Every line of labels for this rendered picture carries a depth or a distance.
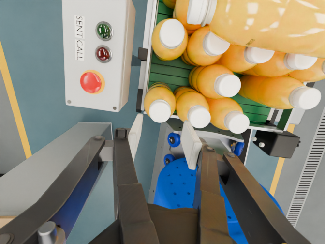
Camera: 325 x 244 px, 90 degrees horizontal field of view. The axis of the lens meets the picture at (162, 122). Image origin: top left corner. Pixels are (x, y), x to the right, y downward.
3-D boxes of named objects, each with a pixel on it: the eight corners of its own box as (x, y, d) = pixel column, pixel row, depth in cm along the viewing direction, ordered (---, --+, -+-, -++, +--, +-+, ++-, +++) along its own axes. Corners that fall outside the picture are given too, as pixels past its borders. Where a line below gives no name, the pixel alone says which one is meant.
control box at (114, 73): (87, 96, 40) (64, 105, 30) (87, 0, 34) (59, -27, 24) (127, 101, 41) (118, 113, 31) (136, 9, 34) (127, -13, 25)
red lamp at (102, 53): (96, 60, 28) (94, 59, 27) (97, 46, 27) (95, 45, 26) (110, 62, 28) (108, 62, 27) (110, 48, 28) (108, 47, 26)
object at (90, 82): (82, 90, 30) (79, 91, 29) (82, 70, 29) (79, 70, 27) (102, 93, 30) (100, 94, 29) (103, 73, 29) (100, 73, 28)
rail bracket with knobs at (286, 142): (244, 140, 56) (262, 155, 46) (251, 120, 54) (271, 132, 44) (271, 144, 57) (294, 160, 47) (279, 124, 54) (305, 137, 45)
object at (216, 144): (187, 141, 53) (196, 163, 41) (189, 134, 52) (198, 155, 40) (217, 145, 53) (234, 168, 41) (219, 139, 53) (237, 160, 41)
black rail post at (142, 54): (140, 60, 47) (137, 59, 39) (141, 49, 46) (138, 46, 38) (148, 61, 47) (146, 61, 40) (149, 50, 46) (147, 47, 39)
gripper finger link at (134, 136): (133, 162, 16) (125, 161, 16) (140, 134, 22) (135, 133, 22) (136, 134, 15) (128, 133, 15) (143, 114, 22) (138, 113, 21)
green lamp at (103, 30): (97, 38, 27) (95, 36, 26) (97, 22, 26) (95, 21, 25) (110, 39, 27) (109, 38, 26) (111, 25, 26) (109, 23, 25)
